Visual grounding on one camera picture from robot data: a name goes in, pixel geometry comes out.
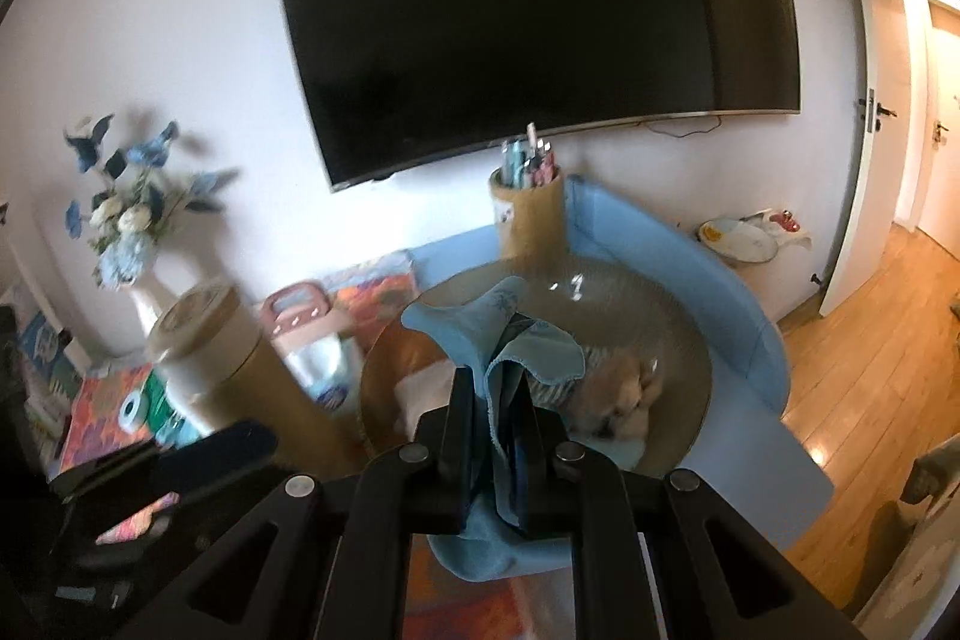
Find white room door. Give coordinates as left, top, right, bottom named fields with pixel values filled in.
left=821, top=0, right=912, bottom=319

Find row of books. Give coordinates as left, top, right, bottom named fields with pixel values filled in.
left=0, top=302, right=85, bottom=461

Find light plush toy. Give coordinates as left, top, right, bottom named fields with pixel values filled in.
left=570, top=351, right=665, bottom=446

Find bunch of pens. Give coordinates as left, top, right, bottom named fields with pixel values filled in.
left=501, top=122, right=557, bottom=191

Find white ribbed vase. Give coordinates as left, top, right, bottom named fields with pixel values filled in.
left=124, top=250, right=188, bottom=342

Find white round plate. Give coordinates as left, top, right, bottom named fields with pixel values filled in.
left=699, top=218, right=781, bottom=268

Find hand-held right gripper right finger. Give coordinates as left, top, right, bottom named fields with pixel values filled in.
left=510, top=383, right=865, bottom=640

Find clear round basin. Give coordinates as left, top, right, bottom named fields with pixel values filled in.
left=358, top=256, right=713, bottom=480

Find floral tablecloth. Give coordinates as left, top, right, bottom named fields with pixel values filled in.
left=56, top=257, right=646, bottom=640

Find blue cloth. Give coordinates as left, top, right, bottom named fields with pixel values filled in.
left=401, top=276, right=590, bottom=585

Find television cable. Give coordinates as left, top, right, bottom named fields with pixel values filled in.
left=641, top=113, right=725, bottom=140

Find black and white sock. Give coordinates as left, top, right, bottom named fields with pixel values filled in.
left=526, top=346, right=595, bottom=407

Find black wall television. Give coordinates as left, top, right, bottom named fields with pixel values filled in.
left=266, top=0, right=802, bottom=195

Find beige canister with lid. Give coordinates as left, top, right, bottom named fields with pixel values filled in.
left=144, top=281, right=368, bottom=483

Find blue storage box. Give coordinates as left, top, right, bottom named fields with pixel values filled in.
left=409, top=175, right=837, bottom=558

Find white tissue pack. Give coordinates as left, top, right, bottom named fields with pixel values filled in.
left=289, top=332, right=362, bottom=417

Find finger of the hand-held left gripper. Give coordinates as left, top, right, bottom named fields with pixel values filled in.
left=56, top=497, right=248, bottom=582
left=49, top=421, right=280, bottom=506

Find white bedding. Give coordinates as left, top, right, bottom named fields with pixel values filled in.
left=855, top=497, right=960, bottom=620

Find white folded cloth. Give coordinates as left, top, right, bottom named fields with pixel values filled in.
left=390, top=370, right=458, bottom=442

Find beige pen holder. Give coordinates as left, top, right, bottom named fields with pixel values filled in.
left=489, top=164, right=567, bottom=266

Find green packet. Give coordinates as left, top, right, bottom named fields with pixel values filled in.
left=146, top=374, right=203, bottom=453

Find blue white artificial flowers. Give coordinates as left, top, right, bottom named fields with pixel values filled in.
left=64, top=111, right=241, bottom=292

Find white plastic bag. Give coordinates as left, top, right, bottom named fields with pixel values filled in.
left=754, top=207, right=815, bottom=251

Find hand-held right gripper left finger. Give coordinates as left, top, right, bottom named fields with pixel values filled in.
left=112, top=366, right=478, bottom=640

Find hallway door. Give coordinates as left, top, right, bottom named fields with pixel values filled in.
left=919, top=0, right=960, bottom=244

